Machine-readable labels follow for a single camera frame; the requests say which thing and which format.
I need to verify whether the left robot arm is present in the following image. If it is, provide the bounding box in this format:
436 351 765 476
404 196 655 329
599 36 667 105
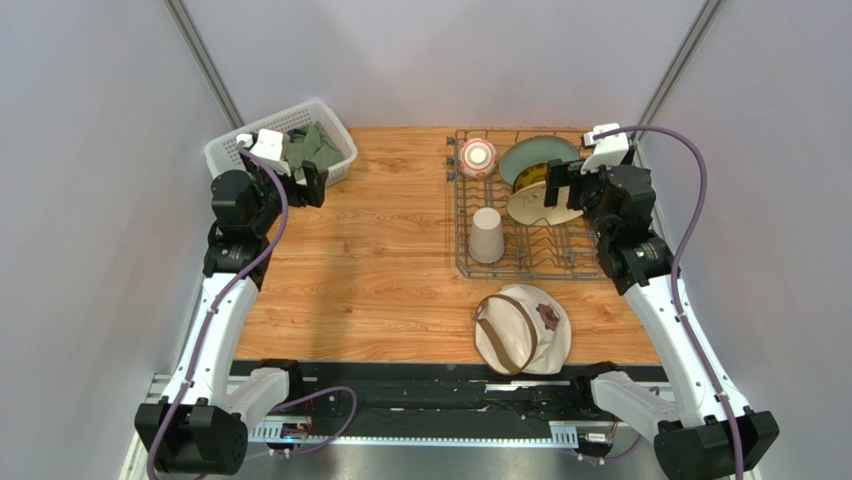
134 161 329 479

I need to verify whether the cream bucket hat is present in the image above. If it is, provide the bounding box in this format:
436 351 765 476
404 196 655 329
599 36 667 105
472 284 573 376

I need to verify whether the red white ceramic bowl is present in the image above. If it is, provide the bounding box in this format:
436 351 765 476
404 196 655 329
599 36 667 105
458 138 499 179

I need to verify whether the light green flower plate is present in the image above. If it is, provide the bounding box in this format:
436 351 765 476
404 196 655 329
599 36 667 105
499 135 580 184

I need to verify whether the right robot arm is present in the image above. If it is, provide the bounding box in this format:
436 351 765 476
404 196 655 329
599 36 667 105
544 160 780 479

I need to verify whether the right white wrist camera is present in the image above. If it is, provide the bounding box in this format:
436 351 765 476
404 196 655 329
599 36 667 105
580 123 630 174

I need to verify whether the grey wire dish rack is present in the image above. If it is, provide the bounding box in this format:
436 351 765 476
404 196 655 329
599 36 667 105
446 128 605 281

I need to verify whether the beige ceramic cup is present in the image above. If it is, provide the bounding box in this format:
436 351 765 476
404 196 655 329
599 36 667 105
468 207 505 264

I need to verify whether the cream bird plate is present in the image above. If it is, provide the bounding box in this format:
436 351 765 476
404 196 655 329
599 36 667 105
506 181 583 226

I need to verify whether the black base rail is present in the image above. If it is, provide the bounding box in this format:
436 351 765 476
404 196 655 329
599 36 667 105
251 362 639 446

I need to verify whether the olive green cloth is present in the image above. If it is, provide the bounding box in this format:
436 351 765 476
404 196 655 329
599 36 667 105
286 122 345 180

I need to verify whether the white plastic basket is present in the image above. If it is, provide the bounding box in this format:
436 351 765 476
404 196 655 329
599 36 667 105
204 100 358 185

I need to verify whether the yellow patterned black-rim plate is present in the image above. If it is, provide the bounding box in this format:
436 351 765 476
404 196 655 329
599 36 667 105
512 162 548 193

